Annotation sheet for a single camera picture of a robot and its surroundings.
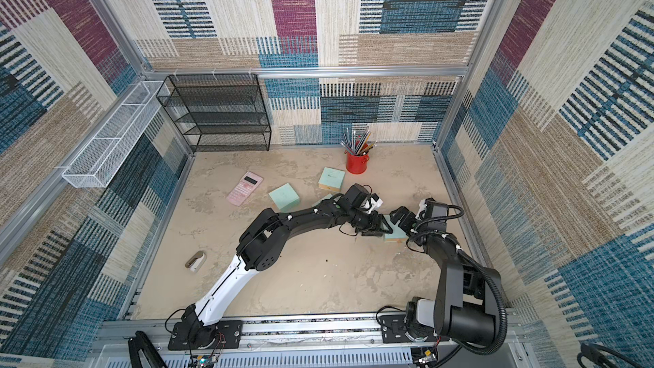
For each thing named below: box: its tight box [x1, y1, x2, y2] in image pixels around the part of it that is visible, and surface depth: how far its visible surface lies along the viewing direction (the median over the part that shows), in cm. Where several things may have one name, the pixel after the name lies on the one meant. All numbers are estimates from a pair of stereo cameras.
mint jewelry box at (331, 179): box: [317, 166, 346, 192], surface depth 107 cm
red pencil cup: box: [345, 153, 370, 175], surface depth 112 cm
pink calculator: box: [226, 171, 264, 207], surface depth 107 cm
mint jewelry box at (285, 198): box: [268, 182, 301, 213], surface depth 102 cm
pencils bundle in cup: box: [340, 127, 379, 156], surface depth 108 cm
